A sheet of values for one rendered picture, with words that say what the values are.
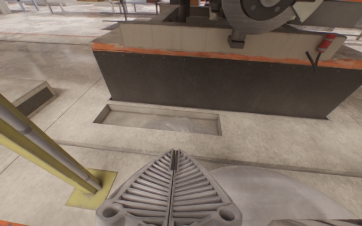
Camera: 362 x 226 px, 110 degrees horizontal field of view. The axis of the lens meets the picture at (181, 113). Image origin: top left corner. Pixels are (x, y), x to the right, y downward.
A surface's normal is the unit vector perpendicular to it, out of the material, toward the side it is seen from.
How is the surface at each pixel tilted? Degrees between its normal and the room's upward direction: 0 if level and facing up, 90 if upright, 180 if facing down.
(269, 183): 1
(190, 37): 90
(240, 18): 104
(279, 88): 90
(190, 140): 0
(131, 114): 0
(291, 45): 90
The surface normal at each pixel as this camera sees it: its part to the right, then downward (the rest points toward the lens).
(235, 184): 0.03, -0.72
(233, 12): -0.11, 0.84
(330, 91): -0.11, 0.69
